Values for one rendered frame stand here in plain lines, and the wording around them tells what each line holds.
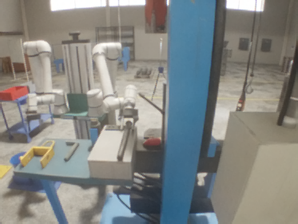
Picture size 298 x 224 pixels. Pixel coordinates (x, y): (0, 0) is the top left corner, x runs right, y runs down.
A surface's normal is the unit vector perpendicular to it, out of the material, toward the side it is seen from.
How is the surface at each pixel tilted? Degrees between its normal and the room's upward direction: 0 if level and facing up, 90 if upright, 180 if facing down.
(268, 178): 90
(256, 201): 90
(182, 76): 90
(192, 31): 90
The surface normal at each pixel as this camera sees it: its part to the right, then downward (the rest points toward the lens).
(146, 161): -0.03, 0.39
